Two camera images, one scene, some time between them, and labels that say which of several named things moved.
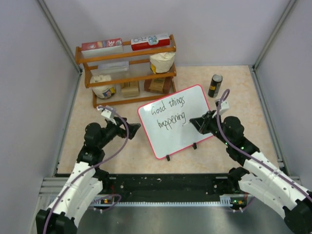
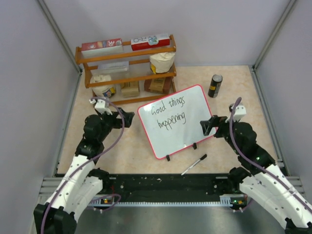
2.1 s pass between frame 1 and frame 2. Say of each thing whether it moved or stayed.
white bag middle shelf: stayed
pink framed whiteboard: stayed
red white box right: stayed
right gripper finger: moved
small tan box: stayed
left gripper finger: moved
